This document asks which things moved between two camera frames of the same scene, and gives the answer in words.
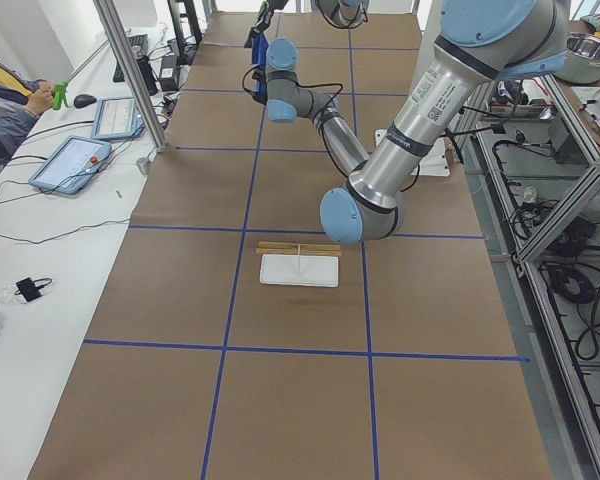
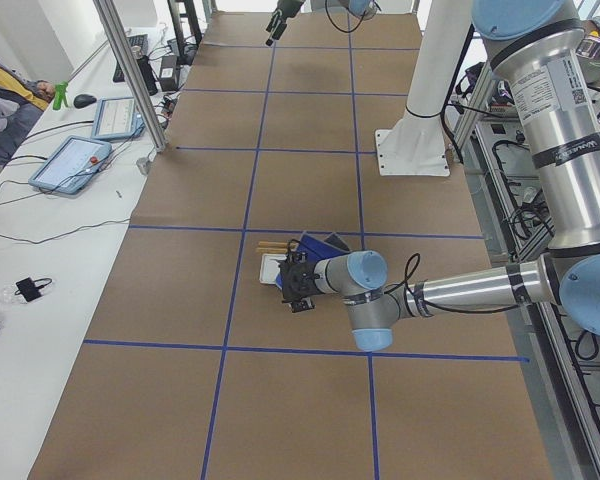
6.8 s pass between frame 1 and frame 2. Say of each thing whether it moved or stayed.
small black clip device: stayed
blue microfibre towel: moved
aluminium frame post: stayed
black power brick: stayed
